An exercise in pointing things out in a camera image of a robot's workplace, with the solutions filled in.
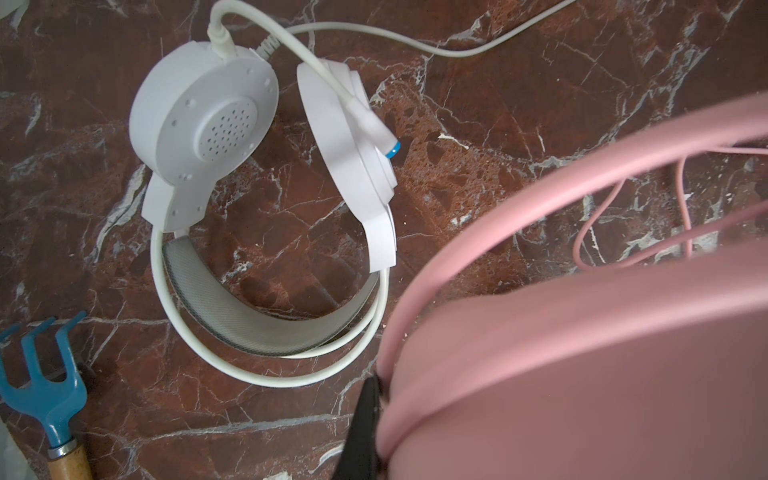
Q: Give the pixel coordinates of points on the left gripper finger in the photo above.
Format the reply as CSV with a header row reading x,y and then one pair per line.
x,y
359,459

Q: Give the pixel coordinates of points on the pink headphones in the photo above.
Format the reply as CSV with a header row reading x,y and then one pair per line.
x,y
620,372

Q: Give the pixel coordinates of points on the white headphones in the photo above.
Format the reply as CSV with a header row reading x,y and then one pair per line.
x,y
197,119

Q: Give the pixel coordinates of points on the blue garden rake wooden handle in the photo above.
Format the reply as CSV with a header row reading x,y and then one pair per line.
x,y
53,403

